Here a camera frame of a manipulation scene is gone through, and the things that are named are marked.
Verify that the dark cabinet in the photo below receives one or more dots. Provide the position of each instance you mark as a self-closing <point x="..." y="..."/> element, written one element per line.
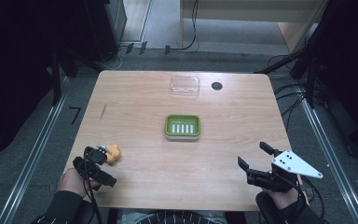
<point x="105" y="28"/>

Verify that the person's left hand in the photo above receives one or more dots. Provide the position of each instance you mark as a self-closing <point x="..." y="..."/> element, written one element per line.
<point x="73" y="183"/>

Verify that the person's right hand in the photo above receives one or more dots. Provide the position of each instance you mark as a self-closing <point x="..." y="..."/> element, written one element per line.
<point x="281" y="198"/>

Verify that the green soap dish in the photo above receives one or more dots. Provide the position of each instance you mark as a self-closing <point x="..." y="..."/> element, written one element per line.
<point x="182" y="126"/>

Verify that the person's striped clothing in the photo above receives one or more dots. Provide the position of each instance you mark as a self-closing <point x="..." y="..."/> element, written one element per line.
<point x="174" y="217"/>

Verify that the metal floor rail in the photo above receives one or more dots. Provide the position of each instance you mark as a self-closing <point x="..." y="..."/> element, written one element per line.
<point x="32" y="161"/>
<point x="334" y="161"/>

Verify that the clear plastic container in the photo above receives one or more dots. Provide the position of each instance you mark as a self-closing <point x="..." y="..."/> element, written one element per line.
<point x="185" y="86"/>

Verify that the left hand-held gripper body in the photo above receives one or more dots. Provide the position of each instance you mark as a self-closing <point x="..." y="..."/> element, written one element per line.
<point x="97" y="174"/>

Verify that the light wooden furniture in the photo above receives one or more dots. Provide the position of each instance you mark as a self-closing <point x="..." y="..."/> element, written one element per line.
<point x="248" y="18"/>

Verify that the black round table grommet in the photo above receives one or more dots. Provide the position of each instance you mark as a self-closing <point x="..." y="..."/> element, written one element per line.
<point x="217" y="86"/>

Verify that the orange yellow toy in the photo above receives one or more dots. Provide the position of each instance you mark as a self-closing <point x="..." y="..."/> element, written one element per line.
<point x="113" y="153"/>

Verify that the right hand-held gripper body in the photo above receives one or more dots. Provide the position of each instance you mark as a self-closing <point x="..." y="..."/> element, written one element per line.
<point x="284" y="172"/>

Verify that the black metal stand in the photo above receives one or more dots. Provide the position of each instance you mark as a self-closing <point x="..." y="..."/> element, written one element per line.
<point x="307" y="68"/>
<point x="56" y="77"/>

